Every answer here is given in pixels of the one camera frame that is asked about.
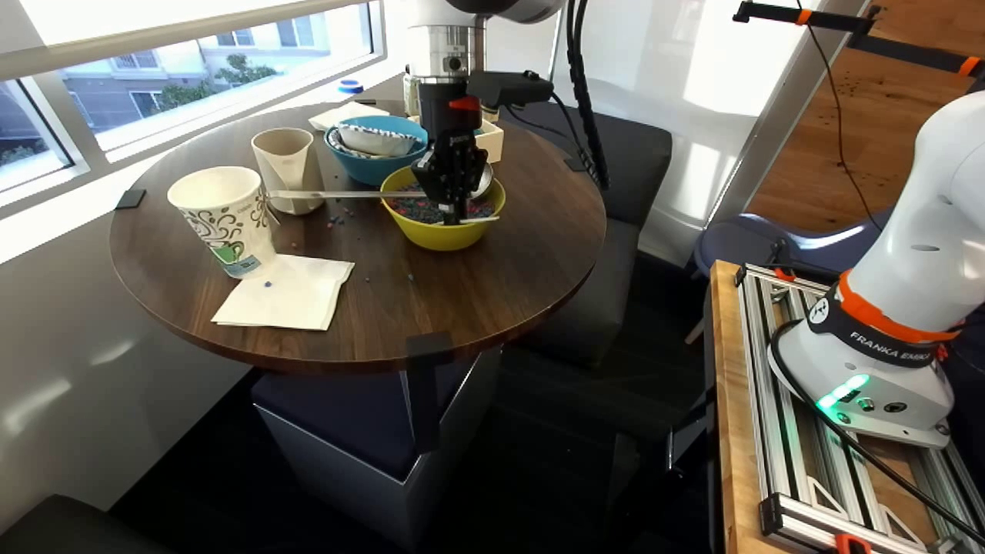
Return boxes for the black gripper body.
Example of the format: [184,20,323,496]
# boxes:
[412,71,485,166]

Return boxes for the yellow bowl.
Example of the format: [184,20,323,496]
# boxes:
[377,162,509,254]

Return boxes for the white patterned bowl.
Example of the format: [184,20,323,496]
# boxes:
[335,117,418,159]

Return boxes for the blue bowl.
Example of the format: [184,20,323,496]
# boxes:
[323,115,435,190]

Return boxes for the glass jar dark lid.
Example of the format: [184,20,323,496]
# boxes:
[399,63,425,117]

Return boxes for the white paper sheet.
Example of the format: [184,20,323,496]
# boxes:
[304,97,393,131]

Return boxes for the beige cup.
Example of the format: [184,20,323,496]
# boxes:
[250,123,326,217]

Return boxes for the dark grey upholstered bench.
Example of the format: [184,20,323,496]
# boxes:
[479,91,675,371]

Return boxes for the white napkin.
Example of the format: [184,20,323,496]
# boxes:
[209,253,356,334]

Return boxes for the white printed paper cup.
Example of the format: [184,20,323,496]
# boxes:
[164,162,280,279]

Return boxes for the dark blue round stool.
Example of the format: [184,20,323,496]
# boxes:
[693,210,896,286]

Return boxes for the wooden robot cart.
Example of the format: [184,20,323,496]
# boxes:
[705,254,958,554]

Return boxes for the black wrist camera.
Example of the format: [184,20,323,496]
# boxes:
[471,69,558,110]

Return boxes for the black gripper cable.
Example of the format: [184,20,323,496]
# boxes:
[558,0,616,194]

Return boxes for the black table pedestal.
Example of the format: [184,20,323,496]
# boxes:
[399,333,455,459]

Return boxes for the camera stand orange clamps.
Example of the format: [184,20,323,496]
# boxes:
[705,0,985,223]

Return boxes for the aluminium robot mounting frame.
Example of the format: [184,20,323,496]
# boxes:
[734,258,985,554]

